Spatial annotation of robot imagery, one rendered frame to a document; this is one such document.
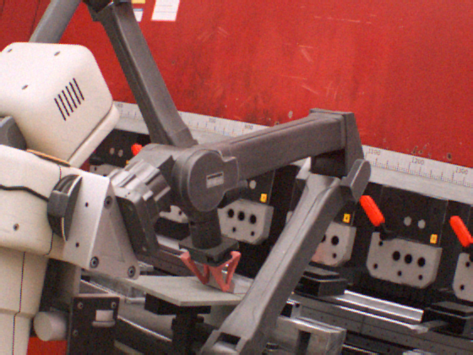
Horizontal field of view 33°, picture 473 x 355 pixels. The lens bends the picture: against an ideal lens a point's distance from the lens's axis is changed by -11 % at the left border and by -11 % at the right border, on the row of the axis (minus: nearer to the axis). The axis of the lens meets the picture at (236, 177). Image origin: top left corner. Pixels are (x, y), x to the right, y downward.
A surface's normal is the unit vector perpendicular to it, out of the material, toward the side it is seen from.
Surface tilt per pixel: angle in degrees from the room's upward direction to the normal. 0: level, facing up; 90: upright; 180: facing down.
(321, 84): 90
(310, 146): 90
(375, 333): 90
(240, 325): 55
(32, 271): 90
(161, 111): 69
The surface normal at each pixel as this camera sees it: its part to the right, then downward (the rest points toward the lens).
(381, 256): -0.65, -0.08
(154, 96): 0.57, -0.20
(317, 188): -0.42, -0.63
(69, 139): 0.79, 0.18
